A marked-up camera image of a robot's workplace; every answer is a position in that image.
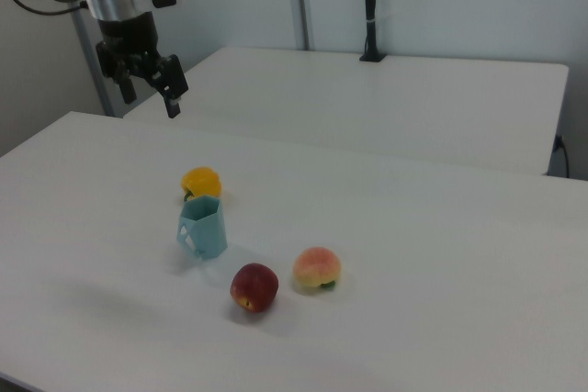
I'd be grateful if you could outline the white side table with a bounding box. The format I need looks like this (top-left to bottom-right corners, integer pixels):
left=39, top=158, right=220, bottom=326
left=123, top=46, right=571, bottom=177

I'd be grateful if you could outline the yellow bell pepper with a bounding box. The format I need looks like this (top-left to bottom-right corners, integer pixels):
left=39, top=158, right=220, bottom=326
left=180, top=166, right=223, bottom=204

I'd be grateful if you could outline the pink yellow peach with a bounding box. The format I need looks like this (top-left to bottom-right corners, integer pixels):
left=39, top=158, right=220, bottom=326
left=292, top=247, right=343, bottom=292

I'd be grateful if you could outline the black camera pole with base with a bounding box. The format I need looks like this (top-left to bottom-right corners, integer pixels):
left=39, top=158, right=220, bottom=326
left=358, top=0, right=388, bottom=64

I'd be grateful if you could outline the light blue hexagonal mug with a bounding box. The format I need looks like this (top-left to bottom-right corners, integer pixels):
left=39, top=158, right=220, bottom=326
left=176, top=195, right=230, bottom=262

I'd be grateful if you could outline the black wall cable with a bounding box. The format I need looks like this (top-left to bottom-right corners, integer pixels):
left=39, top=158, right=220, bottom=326
left=552, top=133, right=571, bottom=179

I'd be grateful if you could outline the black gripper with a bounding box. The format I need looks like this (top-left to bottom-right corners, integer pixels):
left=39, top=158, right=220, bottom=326
left=95, top=13, right=190, bottom=119

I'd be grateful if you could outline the dark red apple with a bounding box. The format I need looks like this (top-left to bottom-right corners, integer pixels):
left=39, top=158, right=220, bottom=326
left=230, top=263, right=280, bottom=314

